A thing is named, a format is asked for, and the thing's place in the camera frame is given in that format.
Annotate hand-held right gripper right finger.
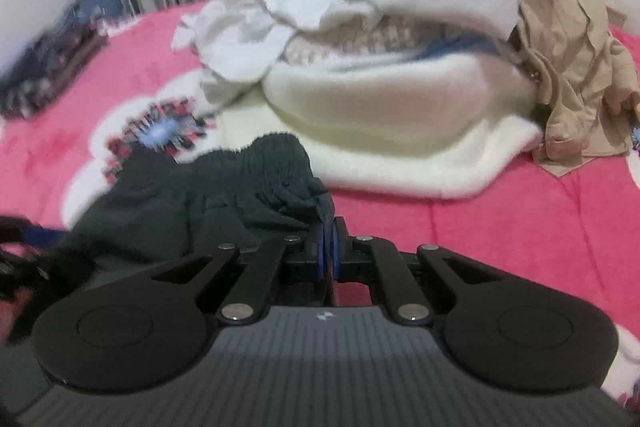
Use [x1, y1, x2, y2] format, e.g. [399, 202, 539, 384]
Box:
[331, 217, 503, 325]

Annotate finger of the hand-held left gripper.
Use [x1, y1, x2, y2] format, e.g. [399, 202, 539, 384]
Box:
[0, 217, 68, 252]

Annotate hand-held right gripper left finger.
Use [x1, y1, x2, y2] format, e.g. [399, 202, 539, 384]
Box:
[150, 222, 328, 325]

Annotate dark grey pants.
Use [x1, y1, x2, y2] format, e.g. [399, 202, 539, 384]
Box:
[55, 133, 337, 303]

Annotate cream fluffy sweater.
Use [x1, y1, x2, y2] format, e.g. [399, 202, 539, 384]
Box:
[220, 52, 543, 198]

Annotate stack of folded jeans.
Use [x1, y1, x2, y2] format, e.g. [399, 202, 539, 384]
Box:
[0, 4, 110, 120]

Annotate blue garment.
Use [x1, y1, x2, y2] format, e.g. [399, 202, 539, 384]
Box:
[405, 34, 501, 60]

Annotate beige jacket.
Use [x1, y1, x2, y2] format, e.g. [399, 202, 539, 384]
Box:
[507, 0, 640, 178]

